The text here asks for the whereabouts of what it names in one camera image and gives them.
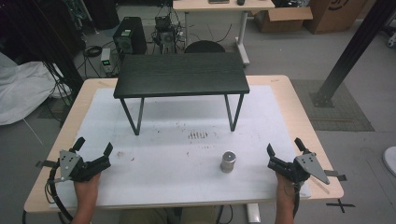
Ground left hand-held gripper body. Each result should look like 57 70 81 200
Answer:
53 149 112 184

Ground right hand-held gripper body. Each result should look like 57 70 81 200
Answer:
266 152 331 186

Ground person's left hand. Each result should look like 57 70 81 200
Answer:
73 172 103 200

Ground person's right hand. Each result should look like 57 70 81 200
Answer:
275 172 297 202

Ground silver metal cylinder weight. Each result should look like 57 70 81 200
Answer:
219 150 237 175

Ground grey floor mat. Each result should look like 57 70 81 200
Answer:
290 78 375 133

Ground person's olive trousers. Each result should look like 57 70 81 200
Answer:
117 205 219 224

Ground white cloth sheet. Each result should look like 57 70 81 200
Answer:
0 50 73 127

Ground white table mat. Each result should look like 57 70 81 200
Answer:
49 84 312 210

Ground small white power device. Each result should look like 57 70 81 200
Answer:
100 47 114 75

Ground white round base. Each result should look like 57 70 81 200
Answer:
381 146 396 178

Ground small black wooden shelf table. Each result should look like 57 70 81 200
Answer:
113 51 251 136

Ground black computer tower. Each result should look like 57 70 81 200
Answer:
112 16 149 56

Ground black round stool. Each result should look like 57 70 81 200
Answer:
183 39 227 54

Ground black curtain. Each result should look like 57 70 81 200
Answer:
0 0 86 94

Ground open cardboard box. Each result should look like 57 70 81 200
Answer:
250 6 314 35

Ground large printed cardboard box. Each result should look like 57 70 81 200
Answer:
303 0 369 35

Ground light wooden desk white legs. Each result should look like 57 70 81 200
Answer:
172 0 276 67

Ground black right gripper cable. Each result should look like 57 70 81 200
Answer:
291 181 303 219

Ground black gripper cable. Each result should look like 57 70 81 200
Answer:
44 160 75 223
291 181 303 219

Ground black strap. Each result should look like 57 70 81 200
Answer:
323 169 347 182
35 160 60 169

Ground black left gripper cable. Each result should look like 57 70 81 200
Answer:
44 160 75 223

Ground coiled black cable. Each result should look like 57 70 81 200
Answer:
82 45 104 58

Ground black metal frame beam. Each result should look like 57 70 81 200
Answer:
310 0 396 109

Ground open computer case with cables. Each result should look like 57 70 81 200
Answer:
152 14 178 54

